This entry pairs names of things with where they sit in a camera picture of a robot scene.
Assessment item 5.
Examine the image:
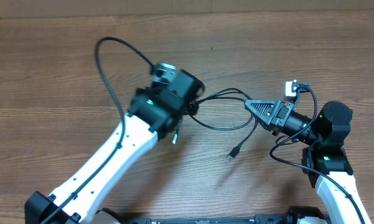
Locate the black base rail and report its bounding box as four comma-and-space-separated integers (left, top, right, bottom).
92, 207, 331, 224

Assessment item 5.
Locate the black right camera cable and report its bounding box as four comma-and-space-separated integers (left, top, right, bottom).
269, 82, 367, 224

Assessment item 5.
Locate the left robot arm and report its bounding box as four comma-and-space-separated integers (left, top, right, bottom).
24, 70, 205, 223

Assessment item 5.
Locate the black USB cable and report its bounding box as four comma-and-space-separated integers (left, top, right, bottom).
171, 88, 259, 161

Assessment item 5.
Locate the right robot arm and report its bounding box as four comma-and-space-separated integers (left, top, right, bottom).
245, 100, 370, 223

